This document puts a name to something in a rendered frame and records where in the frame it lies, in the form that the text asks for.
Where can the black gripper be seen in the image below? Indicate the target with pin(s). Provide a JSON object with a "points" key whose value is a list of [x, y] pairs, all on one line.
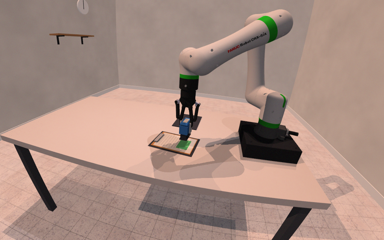
{"points": [[187, 99]]}

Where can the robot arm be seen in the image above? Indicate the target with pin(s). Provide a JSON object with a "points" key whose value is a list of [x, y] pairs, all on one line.
{"points": [[259, 29]]}

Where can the blue self-inking stamp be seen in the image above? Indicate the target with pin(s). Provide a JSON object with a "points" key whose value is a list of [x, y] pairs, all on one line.
{"points": [[184, 129]]}

